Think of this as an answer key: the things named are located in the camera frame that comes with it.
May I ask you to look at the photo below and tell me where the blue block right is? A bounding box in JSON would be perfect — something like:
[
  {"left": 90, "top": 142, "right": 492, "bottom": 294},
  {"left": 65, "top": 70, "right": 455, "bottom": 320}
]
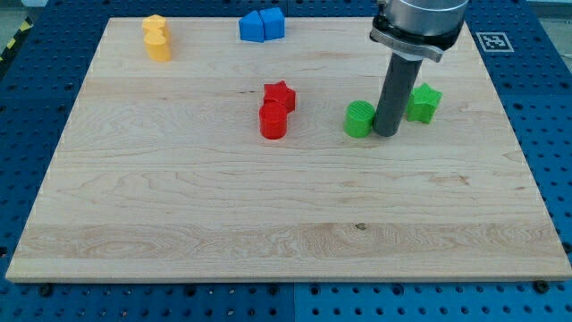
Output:
[{"left": 259, "top": 7, "right": 285, "bottom": 40}]

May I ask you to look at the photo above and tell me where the blue pentagon block left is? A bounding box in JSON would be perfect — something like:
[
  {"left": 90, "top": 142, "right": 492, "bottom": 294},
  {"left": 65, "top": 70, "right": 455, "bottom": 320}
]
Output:
[{"left": 239, "top": 11, "right": 265, "bottom": 43}]

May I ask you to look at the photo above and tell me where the red star block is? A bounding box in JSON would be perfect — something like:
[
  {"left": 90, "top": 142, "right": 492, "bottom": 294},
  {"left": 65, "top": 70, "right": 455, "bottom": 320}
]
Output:
[{"left": 263, "top": 80, "right": 297, "bottom": 113}]

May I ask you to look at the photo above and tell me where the green cylinder block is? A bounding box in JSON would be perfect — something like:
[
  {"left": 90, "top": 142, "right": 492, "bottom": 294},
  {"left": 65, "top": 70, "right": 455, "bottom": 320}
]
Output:
[{"left": 343, "top": 100, "right": 375, "bottom": 138}]

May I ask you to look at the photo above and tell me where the white fiducial marker tag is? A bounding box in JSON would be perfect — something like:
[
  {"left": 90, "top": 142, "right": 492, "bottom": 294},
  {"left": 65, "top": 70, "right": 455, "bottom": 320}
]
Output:
[{"left": 476, "top": 31, "right": 514, "bottom": 53}]

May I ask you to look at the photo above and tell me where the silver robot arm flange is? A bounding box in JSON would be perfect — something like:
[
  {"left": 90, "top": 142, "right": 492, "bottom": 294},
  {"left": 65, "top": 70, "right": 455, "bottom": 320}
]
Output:
[{"left": 370, "top": 0, "right": 468, "bottom": 63}]

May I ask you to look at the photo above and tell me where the green star block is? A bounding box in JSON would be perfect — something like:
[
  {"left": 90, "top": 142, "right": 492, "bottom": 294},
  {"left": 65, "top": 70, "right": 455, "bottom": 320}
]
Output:
[{"left": 406, "top": 83, "right": 442, "bottom": 123}]

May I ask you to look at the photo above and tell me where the yellow heart block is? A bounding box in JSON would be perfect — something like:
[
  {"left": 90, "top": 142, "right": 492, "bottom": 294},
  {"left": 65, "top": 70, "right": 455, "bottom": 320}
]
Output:
[{"left": 143, "top": 30, "right": 172, "bottom": 62}]

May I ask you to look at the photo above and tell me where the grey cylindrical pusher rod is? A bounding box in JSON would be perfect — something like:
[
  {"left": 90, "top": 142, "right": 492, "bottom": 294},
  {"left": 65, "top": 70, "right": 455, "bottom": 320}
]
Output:
[{"left": 373, "top": 54, "right": 422, "bottom": 137}]

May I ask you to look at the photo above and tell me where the red cylinder block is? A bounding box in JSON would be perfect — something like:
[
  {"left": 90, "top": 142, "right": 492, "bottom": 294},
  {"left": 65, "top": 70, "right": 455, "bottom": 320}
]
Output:
[{"left": 258, "top": 102, "right": 288, "bottom": 140}]

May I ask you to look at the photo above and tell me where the light wooden board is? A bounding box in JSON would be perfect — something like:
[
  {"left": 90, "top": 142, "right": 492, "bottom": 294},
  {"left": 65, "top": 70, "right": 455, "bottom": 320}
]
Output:
[{"left": 6, "top": 17, "right": 571, "bottom": 283}]

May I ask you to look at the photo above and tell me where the yellow hexagon block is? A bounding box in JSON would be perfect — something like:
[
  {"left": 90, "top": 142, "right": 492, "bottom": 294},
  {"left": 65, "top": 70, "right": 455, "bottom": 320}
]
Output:
[{"left": 141, "top": 14, "right": 169, "bottom": 38}]

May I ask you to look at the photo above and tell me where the black board stop screw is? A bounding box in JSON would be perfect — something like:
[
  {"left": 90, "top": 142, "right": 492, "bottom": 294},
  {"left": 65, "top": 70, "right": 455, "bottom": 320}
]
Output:
[
  {"left": 534, "top": 280, "right": 550, "bottom": 294},
  {"left": 38, "top": 284, "right": 53, "bottom": 297}
]

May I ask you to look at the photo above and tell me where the black board stop screw left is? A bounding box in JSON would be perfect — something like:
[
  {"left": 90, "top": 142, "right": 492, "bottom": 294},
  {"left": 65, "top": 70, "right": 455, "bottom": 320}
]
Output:
[{"left": 38, "top": 284, "right": 53, "bottom": 297}]

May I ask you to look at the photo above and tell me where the black board stop screw right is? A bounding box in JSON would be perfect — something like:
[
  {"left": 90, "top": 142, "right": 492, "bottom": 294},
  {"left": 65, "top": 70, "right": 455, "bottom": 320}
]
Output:
[{"left": 534, "top": 280, "right": 550, "bottom": 294}]

